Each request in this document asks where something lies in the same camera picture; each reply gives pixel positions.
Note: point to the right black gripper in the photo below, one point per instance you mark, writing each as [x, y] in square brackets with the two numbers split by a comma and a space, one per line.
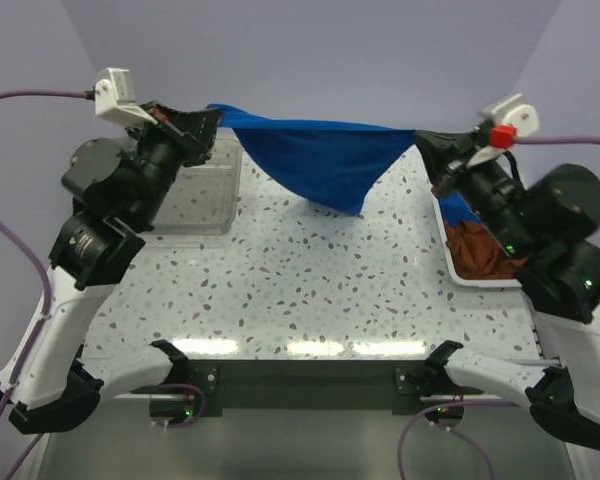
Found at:
[441, 147]

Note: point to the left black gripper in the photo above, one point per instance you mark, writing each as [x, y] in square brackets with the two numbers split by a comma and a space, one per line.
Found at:
[179, 127]

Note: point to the blue towel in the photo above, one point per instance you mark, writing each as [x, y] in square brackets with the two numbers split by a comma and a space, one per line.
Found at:
[331, 163]
[455, 210]

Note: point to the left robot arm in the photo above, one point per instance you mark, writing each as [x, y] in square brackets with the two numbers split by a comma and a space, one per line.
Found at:
[117, 186]

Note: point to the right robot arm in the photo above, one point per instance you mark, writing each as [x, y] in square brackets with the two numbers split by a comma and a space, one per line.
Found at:
[547, 228]

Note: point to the clear plastic storage bin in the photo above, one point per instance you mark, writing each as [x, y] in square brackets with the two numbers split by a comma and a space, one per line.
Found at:
[203, 199]

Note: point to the brown towel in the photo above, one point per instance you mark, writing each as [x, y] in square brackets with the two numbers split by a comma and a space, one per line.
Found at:
[476, 255]

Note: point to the white plastic laundry basket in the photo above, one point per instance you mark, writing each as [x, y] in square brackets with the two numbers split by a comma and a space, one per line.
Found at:
[510, 283]

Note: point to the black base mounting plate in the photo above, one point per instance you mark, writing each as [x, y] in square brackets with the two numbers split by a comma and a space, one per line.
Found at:
[398, 386]

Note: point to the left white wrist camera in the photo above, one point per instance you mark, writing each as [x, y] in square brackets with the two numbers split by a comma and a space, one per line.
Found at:
[115, 99]

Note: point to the aluminium rail frame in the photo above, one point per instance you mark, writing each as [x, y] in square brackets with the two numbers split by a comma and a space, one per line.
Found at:
[120, 442]

